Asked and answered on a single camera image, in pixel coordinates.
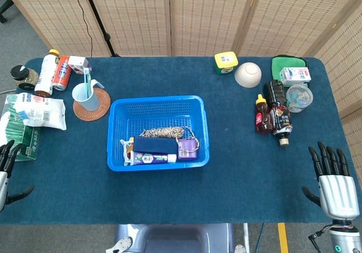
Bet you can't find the red sauce squeeze bottle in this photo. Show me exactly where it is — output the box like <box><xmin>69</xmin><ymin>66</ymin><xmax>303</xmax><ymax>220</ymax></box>
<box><xmin>255</xmin><ymin>93</ymin><xmax>274</xmax><ymax>135</ymax></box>

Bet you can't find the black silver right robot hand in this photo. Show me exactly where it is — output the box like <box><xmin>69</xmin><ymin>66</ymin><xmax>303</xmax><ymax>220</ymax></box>
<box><xmin>301</xmin><ymin>141</ymin><xmax>360</xmax><ymax>221</ymax></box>

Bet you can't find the red drink can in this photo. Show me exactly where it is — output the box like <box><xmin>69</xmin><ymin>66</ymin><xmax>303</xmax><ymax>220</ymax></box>
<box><xmin>51</xmin><ymin>55</ymin><xmax>73</xmax><ymax>92</ymax></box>

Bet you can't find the round woven brown coaster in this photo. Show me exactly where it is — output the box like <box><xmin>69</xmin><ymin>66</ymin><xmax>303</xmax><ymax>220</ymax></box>
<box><xmin>72</xmin><ymin>87</ymin><xmax>111</xmax><ymax>122</ymax></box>

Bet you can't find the green folded cloth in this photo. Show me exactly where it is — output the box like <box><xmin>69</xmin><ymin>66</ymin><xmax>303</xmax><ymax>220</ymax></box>
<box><xmin>271</xmin><ymin>54</ymin><xmax>308</xmax><ymax>87</ymax></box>

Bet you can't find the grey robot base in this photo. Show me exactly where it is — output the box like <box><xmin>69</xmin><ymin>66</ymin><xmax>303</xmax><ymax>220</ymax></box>
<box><xmin>105</xmin><ymin>222</ymin><xmax>247</xmax><ymax>253</ymax></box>

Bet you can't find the blue plastic basket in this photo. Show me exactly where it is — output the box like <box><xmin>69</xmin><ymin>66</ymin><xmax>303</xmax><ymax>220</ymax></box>
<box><xmin>107</xmin><ymin>95</ymin><xmax>210</xmax><ymax>173</ymax></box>

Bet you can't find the small purple box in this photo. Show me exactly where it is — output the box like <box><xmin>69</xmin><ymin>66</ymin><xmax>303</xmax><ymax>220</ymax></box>
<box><xmin>177</xmin><ymin>139</ymin><xmax>197</xmax><ymax>161</ymax></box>

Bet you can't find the thin black hanging cable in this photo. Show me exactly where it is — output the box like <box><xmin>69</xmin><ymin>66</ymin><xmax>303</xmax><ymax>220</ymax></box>
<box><xmin>70</xmin><ymin>0</ymin><xmax>94</xmax><ymax>57</ymax></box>

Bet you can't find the dark drink bottle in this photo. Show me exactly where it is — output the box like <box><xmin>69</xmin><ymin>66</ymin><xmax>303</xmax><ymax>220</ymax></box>
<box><xmin>263</xmin><ymin>79</ymin><xmax>295</xmax><ymax>147</ymax></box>

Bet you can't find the clear plastic lidded cup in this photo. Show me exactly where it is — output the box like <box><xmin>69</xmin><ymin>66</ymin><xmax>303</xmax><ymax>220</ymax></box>
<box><xmin>286</xmin><ymin>83</ymin><xmax>314</xmax><ymax>113</ymax></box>

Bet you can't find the blue floor cable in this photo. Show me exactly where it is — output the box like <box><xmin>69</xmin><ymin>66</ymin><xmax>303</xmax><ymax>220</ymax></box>
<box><xmin>255</xmin><ymin>222</ymin><xmax>266</xmax><ymax>253</ymax></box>

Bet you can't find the dark blue case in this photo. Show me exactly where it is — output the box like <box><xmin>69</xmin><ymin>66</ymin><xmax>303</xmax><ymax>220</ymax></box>
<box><xmin>133</xmin><ymin>136</ymin><xmax>179</xmax><ymax>155</ymax></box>

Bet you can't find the black stand pole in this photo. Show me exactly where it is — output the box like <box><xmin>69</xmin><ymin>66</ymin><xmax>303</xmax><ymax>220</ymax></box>
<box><xmin>80</xmin><ymin>0</ymin><xmax>120</xmax><ymax>58</ymax></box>

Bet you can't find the purple toothpaste box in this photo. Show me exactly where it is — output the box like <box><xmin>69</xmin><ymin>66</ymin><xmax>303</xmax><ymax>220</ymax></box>
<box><xmin>132</xmin><ymin>151</ymin><xmax>178</xmax><ymax>165</ymax></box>

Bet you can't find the white blue milk carton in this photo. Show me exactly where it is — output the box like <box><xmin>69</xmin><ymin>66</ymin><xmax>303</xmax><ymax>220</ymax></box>
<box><xmin>279</xmin><ymin>66</ymin><xmax>312</xmax><ymax>88</ymax></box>

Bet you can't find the white bottle yellow cap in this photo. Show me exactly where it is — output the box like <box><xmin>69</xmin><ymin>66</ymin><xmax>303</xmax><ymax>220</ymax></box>
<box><xmin>34</xmin><ymin>49</ymin><xmax>61</xmax><ymax>98</ymax></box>

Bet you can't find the black furniture piece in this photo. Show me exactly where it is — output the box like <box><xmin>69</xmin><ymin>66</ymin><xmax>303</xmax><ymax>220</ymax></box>
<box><xmin>0</xmin><ymin>0</ymin><xmax>15</xmax><ymax>24</ymax></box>

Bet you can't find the white plastic bag pack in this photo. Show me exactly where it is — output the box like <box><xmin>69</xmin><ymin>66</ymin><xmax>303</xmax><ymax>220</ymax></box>
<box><xmin>12</xmin><ymin>92</ymin><xmax>67</xmax><ymax>131</ymax></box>

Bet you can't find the yellow green lidded container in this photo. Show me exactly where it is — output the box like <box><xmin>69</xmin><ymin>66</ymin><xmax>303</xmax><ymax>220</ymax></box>
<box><xmin>214</xmin><ymin>51</ymin><xmax>239</xmax><ymax>75</ymax></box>

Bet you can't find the glass jar black lid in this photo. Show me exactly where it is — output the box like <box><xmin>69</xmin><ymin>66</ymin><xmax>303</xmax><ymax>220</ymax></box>
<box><xmin>10</xmin><ymin>65</ymin><xmax>39</xmax><ymax>90</ymax></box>

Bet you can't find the white burger sauce packet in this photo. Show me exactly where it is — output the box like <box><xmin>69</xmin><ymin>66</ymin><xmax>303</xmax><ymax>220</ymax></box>
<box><xmin>119</xmin><ymin>137</ymin><xmax>135</xmax><ymax>166</ymax></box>

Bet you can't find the pale blue handled mug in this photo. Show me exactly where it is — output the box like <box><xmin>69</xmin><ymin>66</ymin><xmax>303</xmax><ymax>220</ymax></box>
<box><xmin>71</xmin><ymin>79</ymin><xmax>105</xmax><ymax>112</ymax></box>

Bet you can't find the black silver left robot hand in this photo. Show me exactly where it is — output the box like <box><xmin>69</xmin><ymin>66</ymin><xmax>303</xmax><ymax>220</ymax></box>
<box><xmin>0</xmin><ymin>139</ymin><xmax>35</xmax><ymax>212</ymax></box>

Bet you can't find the beige bowl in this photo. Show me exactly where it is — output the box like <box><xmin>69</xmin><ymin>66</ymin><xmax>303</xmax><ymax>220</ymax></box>
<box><xmin>234</xmin><ymin>62</ymin><xmax>262</xmax><ymax>89</ymax></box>

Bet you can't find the blue felt table cover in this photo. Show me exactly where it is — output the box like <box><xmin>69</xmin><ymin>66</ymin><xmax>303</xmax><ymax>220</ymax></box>
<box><xmin>0</xmin><ymin>55</ymin><xmax>356</xmax><ymax>226</ymax></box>

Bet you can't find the black wrist cable with plug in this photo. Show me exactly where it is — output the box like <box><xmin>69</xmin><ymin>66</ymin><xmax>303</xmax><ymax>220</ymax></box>
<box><xmin>308</xmin><ymin>225</ymin><xmax>337</xmax><ymax>247</ymax></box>

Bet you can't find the light blue toothbrush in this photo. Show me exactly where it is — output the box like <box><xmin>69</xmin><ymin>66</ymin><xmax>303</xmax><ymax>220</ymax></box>
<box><xmin>83</xmin><ymin>67</ymin><xmax>92</xmax><ymax>98</ymax></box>

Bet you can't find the yellow floor tape strip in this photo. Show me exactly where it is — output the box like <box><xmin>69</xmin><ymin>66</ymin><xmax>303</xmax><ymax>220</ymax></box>
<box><xmin>277</xmin><ymin>222</ymin><xmax>290</xmax><ymax>253</ymax></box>

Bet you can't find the green white tissue pack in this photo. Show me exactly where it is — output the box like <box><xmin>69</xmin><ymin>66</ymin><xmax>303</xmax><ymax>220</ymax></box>
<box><xmin>0</xmin><ymin>93</ymin><xmax>41</xmax><ymax>162</ymax></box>

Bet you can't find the small white purple carton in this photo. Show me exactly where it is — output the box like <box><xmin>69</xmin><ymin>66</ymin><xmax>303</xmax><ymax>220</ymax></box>
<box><xmin>67</xmin><ymin>55</ymin><xmax>93</xmax><ymax>75</ymax></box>

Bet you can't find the braided rope bundle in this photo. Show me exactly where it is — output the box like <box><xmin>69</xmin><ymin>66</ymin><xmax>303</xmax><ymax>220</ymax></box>
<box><xmin>139</xmin><ymin>126</ymin><xmax>200</xmax><ymax>152</ymax></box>

